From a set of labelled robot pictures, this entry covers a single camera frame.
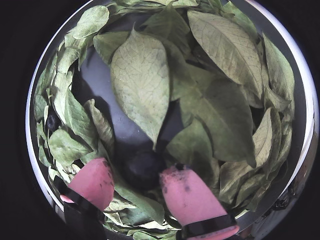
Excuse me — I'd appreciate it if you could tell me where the pink padded gripper finger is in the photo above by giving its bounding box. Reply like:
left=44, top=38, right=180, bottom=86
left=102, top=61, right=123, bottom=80
left=158, top=163, right=240, bottom=240
left=53, top=156, right=116, bottom=240

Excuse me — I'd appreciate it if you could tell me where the large dark blueberry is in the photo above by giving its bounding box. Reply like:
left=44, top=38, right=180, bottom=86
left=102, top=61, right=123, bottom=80
left=122, top=149, right=166, bottom=191

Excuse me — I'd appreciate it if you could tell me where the dark bowl with white rim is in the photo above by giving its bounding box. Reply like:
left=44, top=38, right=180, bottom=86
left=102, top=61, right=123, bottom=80
left=24, top=0, right=316, bottom=240

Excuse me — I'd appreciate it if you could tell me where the oval green leaf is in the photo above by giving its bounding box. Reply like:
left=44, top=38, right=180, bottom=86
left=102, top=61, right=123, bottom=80
left=47, top=128, right=94, bottom=166

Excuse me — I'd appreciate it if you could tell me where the narrow brownish leaf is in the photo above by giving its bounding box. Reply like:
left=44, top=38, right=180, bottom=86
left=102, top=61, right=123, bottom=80
left=83, top=98, right=116, bottom=154

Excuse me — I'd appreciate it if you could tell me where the broad dark green leaf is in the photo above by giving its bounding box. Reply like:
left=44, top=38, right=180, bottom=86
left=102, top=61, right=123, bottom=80
left=169, top=64, right=258, bottom=169

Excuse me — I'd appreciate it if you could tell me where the curled pale leaf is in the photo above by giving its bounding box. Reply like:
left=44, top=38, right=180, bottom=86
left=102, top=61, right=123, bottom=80
left=251, top=107, right=274, bottom=169

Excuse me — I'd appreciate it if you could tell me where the large pale pointed leaf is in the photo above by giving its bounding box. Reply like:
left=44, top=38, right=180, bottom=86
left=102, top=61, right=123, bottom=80
left=109, top=24, right=171, bottom=151

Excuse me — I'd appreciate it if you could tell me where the long pale veined leaf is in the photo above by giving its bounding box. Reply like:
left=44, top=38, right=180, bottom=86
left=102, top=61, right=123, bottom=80
left=186, top=9, right=264, bottom=101

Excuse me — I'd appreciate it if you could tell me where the rounded pale green leaf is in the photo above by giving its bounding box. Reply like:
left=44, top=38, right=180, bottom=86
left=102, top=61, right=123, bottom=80
left=72, top=5, right=111, bottom=40

